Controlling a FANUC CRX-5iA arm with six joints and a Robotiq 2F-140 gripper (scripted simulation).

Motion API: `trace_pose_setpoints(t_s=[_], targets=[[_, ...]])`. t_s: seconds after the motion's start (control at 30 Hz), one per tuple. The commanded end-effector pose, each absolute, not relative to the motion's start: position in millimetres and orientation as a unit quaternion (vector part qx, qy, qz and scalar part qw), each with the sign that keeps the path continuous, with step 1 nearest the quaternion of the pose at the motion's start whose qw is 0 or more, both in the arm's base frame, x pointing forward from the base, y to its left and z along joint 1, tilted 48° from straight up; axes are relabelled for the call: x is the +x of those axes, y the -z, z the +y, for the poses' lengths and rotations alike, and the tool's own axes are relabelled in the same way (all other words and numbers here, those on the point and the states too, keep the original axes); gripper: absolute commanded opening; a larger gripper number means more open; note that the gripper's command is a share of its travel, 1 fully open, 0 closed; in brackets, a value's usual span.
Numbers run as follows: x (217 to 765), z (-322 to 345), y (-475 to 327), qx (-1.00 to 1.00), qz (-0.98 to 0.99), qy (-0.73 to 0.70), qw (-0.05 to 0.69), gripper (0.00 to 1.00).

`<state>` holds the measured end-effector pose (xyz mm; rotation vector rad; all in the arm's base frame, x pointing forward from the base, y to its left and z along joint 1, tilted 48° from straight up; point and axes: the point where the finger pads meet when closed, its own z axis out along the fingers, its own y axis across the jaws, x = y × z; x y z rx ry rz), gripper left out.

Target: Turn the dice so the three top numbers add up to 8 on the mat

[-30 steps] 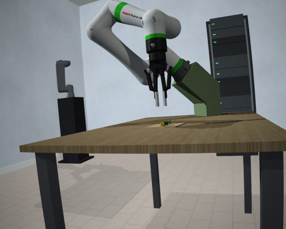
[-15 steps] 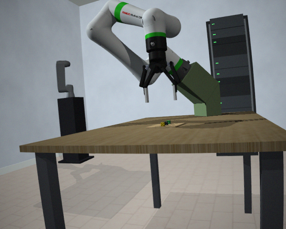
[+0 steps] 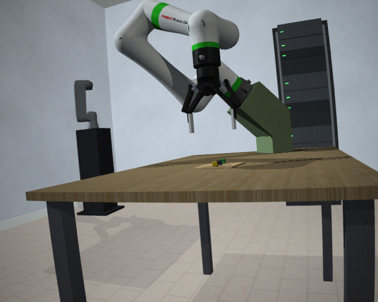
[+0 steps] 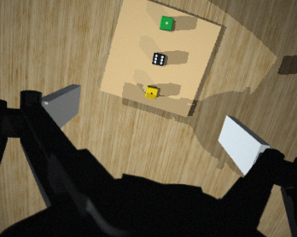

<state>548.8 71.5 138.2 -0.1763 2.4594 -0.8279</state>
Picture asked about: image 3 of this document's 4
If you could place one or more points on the tan flat mat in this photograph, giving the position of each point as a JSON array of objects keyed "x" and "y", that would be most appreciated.
[{"x": 224, "y": 165}]

